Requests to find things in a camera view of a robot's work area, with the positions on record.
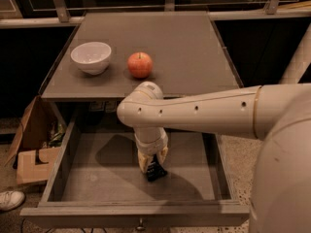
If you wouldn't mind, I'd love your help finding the white sneaker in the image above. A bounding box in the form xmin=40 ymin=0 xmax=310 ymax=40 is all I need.
xmin=0 ymin=191 xmax=25 ymax=212

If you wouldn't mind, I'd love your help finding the grey open top drawer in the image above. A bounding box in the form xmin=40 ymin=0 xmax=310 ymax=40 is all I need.
xmin=21 ymin=113 xmax=249 ymax=228

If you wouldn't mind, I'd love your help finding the metal window railing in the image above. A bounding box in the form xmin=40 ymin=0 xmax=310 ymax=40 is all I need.
xmin=0 ymin=0 xmax=311 ymax=28

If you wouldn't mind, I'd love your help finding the red apple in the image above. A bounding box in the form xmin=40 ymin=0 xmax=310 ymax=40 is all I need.
xmin=127 ymin=51 xmax=154 ymax=79

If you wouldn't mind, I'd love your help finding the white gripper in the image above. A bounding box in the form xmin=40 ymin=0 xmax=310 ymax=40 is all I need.
xmin=134 ymin=127 xmax=168 ymax=174

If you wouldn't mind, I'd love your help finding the green snack bag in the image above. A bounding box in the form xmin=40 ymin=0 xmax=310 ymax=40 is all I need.
xmin=48 ymin=122 xmax=65 ymax=148

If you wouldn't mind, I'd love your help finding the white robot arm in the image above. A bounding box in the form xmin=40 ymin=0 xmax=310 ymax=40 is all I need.
xmin=117 ymin=26 xmax=311 ymax=233

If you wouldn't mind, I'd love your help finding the dark blue rxbar wrapper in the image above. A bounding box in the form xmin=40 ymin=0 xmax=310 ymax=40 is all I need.
xmin=146 ymin=155 xmax=167 ymax=182

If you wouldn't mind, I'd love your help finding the metal drawer knob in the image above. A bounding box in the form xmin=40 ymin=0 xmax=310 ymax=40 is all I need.
xmin=136 ymin=217 xmax=146 ymax=232

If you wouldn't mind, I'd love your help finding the brown cardboard box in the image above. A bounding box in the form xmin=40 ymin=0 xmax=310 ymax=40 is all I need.
xmin=5 ymin=96 xmax=60 ymax=184

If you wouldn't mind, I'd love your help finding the white ceramic bowl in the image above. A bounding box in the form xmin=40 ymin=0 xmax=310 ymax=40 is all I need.
xmin=70 ymin=42 xmax=112 ymax=76

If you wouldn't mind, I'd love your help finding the grey cabinet counter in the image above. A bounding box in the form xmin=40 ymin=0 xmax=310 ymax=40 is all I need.
xmin=41 ymin=12 xmax=238 ymax=102

